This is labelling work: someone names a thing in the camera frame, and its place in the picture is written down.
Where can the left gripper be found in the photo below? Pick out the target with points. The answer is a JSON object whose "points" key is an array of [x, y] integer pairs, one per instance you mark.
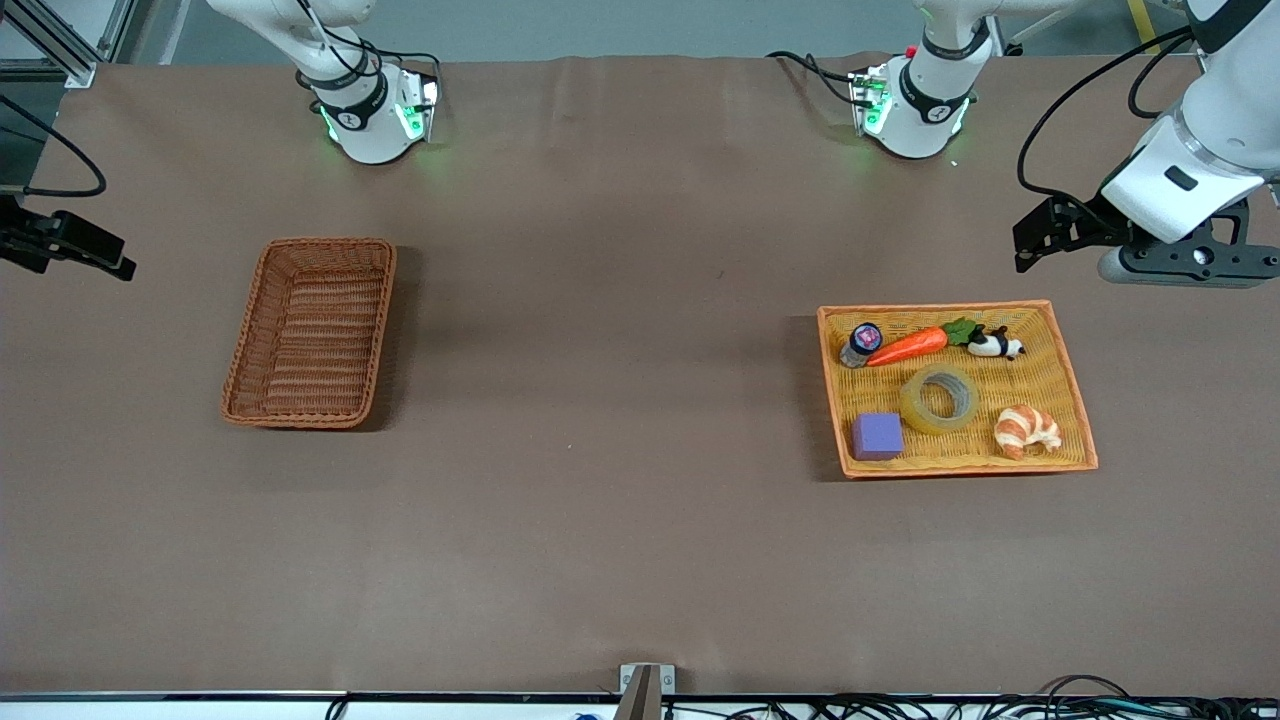
{"points": [[1087, 226]]}

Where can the clear yellowish tape roll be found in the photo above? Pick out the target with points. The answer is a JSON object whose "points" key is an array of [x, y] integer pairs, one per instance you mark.
{"points": [[915, 410]]}

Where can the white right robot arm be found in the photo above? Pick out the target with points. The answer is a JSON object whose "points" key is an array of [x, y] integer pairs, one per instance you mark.
{"points": [[365, 110]]}

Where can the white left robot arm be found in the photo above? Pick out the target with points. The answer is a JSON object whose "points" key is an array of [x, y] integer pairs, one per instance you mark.
{"points": [[925, 100]]}

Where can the brown wicker basket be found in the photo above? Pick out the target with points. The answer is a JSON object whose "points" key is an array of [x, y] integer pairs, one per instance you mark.
{"points": [[310, 335]]}

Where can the orange wicker basket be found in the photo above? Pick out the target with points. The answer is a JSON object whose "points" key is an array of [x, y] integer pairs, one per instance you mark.
{"points": [[950, 450]]}

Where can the black white panda toy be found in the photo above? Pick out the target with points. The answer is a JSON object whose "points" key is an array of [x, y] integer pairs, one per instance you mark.
{"points": [[990, 345]]}

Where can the orange toy carrot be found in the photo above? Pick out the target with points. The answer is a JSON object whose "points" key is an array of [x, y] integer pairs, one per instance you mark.
{"points": [[910, 347]]}

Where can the toy croissant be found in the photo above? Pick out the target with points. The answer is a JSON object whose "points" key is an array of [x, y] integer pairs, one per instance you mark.
{"points": [[1025, 430]]}

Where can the small bottle purple lid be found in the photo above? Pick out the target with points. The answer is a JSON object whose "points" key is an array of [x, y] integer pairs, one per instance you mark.
{"points": [[862, 340]]}

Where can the purple cube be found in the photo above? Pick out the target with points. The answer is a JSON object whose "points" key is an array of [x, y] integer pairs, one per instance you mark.
{"points": [[877, 436]]}

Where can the brown table cover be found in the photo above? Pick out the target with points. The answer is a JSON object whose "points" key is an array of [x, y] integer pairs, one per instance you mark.
{"points": [[640, 520]]}

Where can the aluminium frame profile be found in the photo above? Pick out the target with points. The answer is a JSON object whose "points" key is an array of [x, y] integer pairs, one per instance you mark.
{"points": [[70, 45]]}

